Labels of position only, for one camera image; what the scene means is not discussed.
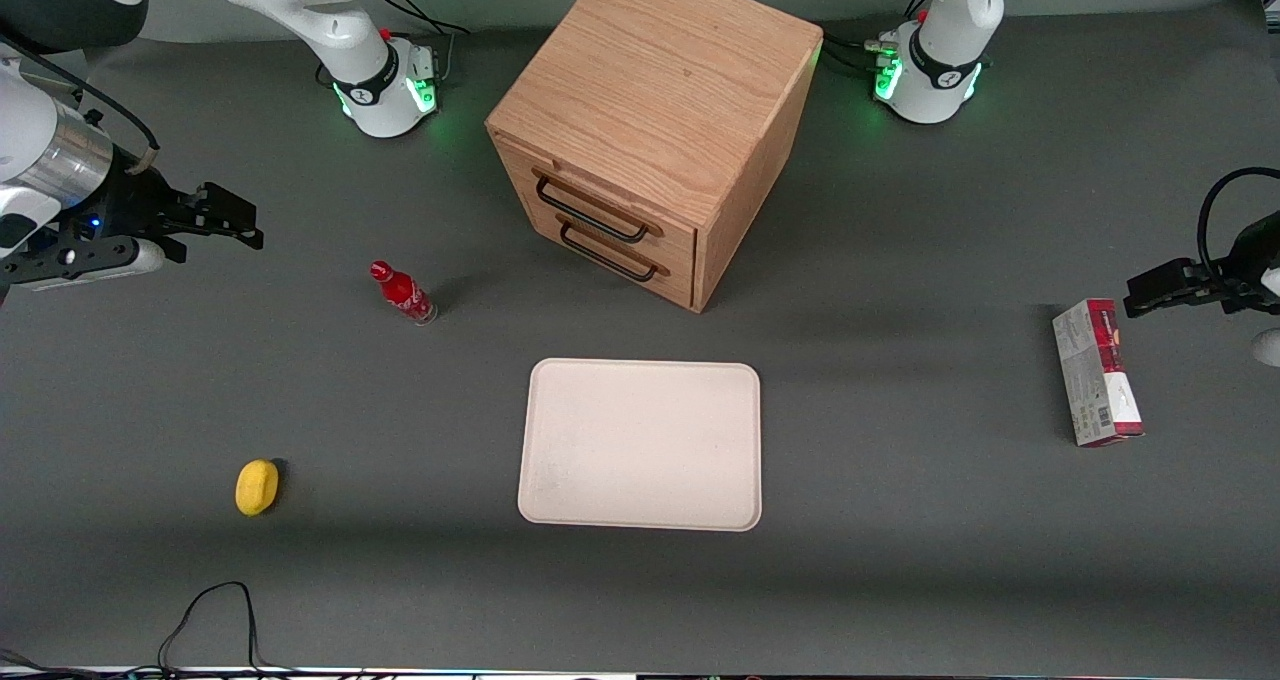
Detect oak wooden drawer cabinet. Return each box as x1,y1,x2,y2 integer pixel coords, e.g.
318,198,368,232
485,0,825,315

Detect black cables at base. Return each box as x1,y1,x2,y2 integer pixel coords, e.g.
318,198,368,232
316,0,472,89
820,0,939,81

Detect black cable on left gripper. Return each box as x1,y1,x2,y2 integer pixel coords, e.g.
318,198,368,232
1197,166,1280,283

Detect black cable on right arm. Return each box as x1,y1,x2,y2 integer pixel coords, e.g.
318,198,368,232
0,30,162,177

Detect red soda bottle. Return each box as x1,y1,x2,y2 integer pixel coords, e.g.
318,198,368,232
369,260,440,327

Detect beige rectangular tray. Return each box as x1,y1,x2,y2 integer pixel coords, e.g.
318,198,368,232
517,358,764,533

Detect white rounded right wrist module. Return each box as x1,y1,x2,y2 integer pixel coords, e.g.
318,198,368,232
28,240,168,292

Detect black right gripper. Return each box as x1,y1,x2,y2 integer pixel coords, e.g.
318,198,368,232
0,160,265,287

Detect black cables at right base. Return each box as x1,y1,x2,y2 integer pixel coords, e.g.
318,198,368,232
316,0,472,89

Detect red and grey carton box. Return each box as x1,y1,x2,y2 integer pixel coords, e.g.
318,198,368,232
1051,298,1147,449

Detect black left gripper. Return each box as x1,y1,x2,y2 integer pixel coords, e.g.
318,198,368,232
1124,210,1280,320

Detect black cables at left base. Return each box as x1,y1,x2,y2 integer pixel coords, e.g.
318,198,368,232
820,0,939,81

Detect black looped cable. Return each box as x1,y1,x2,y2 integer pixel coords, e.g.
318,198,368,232
156,581,301,679

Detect wooden drawer with black handle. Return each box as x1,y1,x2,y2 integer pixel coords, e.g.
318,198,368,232
496,134,699,267
520,196,699,312

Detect yellow lemon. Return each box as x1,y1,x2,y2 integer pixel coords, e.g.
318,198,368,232
235,458,282,518

